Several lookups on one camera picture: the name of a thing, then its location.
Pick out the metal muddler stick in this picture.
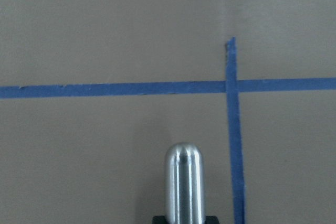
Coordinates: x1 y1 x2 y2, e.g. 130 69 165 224
165 142 206 223

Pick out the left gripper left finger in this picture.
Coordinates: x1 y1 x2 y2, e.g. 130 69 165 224
152 216 166 224

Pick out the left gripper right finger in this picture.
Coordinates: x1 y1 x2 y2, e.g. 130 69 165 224
205 216 219 224

